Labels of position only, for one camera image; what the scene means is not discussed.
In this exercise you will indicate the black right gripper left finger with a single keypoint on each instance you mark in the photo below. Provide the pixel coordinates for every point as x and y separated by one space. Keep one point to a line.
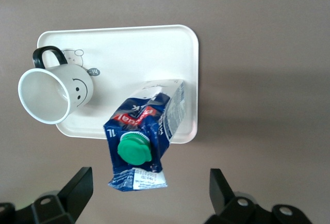
77 193

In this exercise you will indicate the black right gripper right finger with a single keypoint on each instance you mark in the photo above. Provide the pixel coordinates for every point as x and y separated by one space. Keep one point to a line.
221 193

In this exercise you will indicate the blue milk carton green cap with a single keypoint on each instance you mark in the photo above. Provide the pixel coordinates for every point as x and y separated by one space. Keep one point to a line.
139 131

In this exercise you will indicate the cream rabbit print tray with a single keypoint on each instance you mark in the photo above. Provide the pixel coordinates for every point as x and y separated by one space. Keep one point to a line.
144 61

